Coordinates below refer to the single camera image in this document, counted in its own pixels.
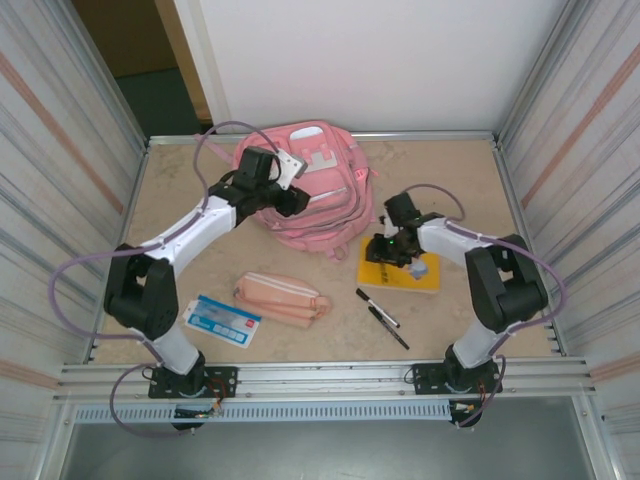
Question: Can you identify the yellow notebook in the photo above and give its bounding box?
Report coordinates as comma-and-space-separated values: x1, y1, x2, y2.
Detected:
355, 235, 442, 296

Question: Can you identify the pink school backpack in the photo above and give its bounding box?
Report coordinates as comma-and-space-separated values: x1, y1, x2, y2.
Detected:
193, 119, 379, 261

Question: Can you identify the peach pencil case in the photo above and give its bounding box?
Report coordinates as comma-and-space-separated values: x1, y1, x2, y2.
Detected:
232, 271, 332, 329

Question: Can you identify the blue white card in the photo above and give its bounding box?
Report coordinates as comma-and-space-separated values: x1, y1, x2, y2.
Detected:
182, 294, 262, 349

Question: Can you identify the black marker with white label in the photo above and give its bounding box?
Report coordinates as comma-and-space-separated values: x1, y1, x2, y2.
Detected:
355, 288, 401, 330

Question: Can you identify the thin black pen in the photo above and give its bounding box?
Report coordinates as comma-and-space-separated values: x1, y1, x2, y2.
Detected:
367, 306, 411, 351

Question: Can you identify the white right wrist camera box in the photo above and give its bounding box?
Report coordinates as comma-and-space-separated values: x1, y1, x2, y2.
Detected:
378, 214, 399, 246

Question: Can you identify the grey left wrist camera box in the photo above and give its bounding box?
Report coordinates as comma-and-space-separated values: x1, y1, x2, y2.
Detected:
272, 149, 307, 191

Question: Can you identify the short aluminium frame rail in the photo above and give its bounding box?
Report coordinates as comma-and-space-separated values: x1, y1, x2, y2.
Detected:
147, 130, 501, 146

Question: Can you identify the long aluminium side rail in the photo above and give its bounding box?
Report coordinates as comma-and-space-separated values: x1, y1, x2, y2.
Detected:
492, 134, 566, 356
87, 139, 151, 364

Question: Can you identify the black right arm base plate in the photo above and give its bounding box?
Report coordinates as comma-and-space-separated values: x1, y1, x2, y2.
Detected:
409, 362, 501, 396

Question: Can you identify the wide aluminium rail with arm bases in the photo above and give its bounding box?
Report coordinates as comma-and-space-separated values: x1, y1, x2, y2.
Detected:
52, 357, 599, 401

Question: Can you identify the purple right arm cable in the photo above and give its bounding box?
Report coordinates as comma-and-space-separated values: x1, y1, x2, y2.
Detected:
399, 183, 569, 429

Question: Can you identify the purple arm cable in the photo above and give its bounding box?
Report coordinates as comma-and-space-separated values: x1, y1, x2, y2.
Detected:
399, 183, 569, 429
52, 121, 281, 439

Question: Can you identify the small wired circuit board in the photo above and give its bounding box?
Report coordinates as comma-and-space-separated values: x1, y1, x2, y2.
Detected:
449, 399, 484, 429
172, 405, 224, 431

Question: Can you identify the slotted grey cable duct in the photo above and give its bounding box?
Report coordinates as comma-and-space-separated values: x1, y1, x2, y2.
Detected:
72, 402, 454, 424

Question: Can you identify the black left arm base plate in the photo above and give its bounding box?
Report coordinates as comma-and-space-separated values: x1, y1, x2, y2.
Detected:
147, 365, 239, 400

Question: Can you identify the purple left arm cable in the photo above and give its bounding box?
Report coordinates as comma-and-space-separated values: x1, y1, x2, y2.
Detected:
52, 121, 281, 439

